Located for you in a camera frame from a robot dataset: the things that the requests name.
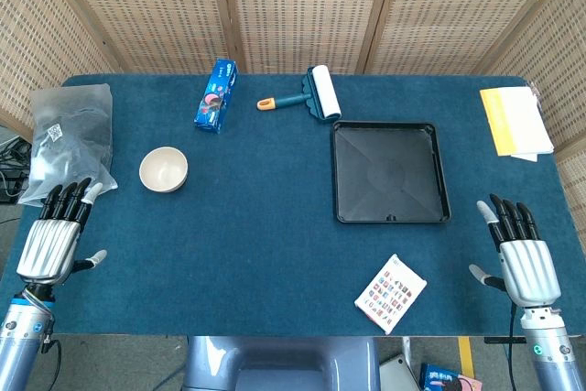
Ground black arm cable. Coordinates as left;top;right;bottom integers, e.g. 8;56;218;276
505;306;519;391
41;336;63;382

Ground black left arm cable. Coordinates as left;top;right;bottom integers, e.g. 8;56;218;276
41;336;63;382

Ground woven bamboo folding screen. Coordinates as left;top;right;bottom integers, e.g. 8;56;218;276
0;0;586;227

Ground grey flat device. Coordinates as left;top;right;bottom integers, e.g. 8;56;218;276
378;353;421;391

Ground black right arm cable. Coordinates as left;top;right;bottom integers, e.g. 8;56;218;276
505;306;519;391

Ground blue felt table cloth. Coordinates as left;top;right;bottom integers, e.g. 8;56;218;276
0;72;586;337

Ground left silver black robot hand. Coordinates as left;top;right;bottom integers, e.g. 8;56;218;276
16;177;108;286

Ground black floor cables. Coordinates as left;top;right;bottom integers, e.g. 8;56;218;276
0;137;33;203

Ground teal handled lint roller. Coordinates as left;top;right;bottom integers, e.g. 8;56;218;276
255;65;342;125

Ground black square plastic tray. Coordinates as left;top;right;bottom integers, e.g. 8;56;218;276
330;119;452;225

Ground beige bowl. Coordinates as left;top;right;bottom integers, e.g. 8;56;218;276
138;146;190;192

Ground blue-grey robot torso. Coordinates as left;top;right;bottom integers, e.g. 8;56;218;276
182;335;381;391

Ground clear bag with black contents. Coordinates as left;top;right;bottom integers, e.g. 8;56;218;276
16;83;119;208

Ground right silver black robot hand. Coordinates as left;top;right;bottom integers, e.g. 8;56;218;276
468;193;563;308

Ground blue cookie box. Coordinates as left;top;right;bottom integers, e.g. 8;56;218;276
192;58;239;135

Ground yellow and white booklet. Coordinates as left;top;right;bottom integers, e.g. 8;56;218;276
479;84;555;163

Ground white picture grid card box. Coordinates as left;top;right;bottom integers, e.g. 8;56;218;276
353;253;429;336

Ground blue illustrated book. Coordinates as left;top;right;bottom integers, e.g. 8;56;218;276
419;363;484;391

